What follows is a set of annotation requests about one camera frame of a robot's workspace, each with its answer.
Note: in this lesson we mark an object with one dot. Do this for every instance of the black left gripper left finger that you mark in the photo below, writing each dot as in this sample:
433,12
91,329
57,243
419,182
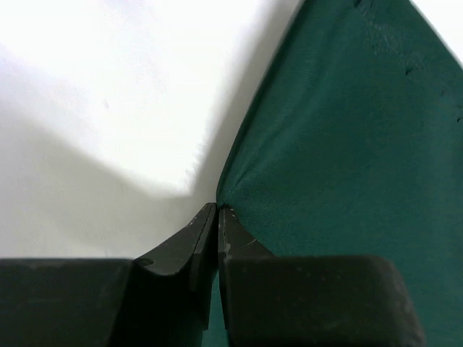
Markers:
168,295

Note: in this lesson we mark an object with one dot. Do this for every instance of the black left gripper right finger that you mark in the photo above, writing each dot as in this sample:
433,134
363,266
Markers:
250,287

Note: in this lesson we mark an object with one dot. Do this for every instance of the dark green cloth placemat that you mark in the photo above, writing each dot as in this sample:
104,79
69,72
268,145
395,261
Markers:
353,145

